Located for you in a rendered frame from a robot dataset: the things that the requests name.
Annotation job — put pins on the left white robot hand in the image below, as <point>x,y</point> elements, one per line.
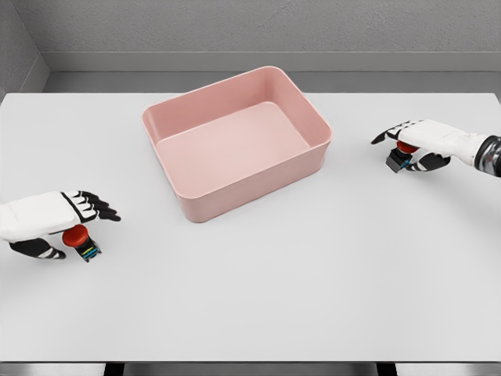
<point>39,215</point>

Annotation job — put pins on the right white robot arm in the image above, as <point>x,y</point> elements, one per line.
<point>485,152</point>

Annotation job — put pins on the pink rectangular plastic basket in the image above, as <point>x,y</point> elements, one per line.
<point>235,156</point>

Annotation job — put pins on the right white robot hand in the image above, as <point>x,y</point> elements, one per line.
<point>430,135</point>

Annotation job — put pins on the red button industrial switch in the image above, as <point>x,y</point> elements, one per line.
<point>397,160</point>
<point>74,236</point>

